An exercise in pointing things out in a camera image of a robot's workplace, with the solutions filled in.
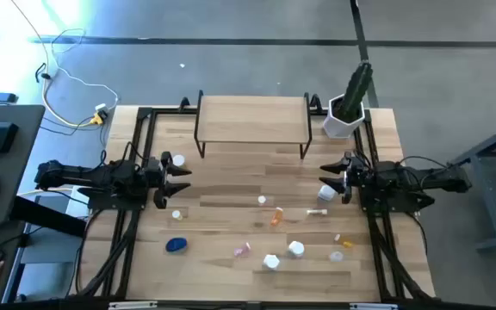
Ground wooden shelf black metal legs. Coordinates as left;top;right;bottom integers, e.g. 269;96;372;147
194;89;313;160

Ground grey metal cart frame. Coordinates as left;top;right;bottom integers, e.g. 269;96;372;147
445;116;496;254

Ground white bottle blue-banded label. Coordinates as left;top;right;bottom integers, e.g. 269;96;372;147
262;253;281;271
287;239;306;259
317;184;338;202

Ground green cactus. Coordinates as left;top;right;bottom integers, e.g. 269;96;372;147
336;60;374;124

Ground amber yellow pill vial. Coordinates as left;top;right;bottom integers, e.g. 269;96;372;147
333;232;355;250

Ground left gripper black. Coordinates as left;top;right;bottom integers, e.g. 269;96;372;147
144;151;193;210

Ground yellow floor cable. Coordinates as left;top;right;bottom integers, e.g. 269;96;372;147
9;0;98;128

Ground white floor cable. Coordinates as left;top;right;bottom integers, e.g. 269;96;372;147
49;28;120;109

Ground dark grey desk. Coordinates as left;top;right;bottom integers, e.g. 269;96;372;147
0;102;47;307

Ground black slanted bar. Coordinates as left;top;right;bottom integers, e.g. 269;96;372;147
9;195;88;238

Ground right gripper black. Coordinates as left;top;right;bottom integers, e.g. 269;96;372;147
319;151;363;206

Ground blue-capped Tums bottle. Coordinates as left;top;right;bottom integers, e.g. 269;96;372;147
164;236;189;254

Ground magenta pink pill vial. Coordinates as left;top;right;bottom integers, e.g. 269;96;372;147
232;241;252;258

